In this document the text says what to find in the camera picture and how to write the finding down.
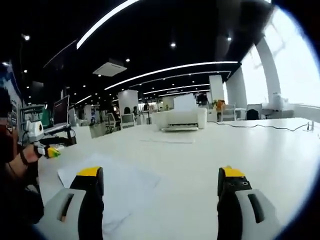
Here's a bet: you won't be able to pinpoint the person's black clothing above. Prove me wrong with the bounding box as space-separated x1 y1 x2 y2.
0 159 45 226

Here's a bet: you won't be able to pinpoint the black printer cable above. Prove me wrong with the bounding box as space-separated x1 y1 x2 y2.
214 120 311 132

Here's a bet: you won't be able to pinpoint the white table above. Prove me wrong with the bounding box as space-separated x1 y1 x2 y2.
32 117 320 240

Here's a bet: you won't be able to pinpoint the white printer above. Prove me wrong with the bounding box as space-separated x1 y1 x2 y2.
152 107 208 132

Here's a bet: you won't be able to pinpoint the blue and white wall poster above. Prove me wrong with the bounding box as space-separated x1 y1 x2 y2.
0 62 23 111

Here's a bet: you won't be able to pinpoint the person's left hand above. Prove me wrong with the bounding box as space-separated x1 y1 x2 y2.
23 144 40 165

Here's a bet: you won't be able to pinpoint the white humanoid figure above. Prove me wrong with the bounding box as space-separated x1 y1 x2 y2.
269 92 289 111

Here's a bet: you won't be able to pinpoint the white office chair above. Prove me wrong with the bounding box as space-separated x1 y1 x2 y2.
119 112 137 130

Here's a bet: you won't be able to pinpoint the black office chair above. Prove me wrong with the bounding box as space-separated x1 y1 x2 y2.
246 109 262 121

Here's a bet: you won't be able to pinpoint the printer input paper sheets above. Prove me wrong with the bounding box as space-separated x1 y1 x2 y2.
173 94 198 113

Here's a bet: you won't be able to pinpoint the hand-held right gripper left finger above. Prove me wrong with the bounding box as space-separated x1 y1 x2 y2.
43 166 105 240

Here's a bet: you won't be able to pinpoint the green box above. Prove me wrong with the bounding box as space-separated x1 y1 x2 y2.
41 104 55 129

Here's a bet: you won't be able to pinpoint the white laptop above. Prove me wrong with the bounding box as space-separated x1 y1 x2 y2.
43 94 73 133

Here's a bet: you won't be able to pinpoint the ceiling air conditioner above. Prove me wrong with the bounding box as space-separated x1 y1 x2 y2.
92 62 129 77

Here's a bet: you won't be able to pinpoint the long ceiling light strip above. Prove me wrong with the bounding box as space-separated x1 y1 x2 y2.
104 61 240 91

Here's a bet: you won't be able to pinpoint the orange figure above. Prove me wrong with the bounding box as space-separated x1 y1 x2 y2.
216 99 226 121

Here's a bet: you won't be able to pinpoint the large window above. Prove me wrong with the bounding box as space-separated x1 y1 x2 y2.
242 7 320 108

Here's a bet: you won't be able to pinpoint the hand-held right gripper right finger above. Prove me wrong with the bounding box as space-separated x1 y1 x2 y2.
216 165 282 240

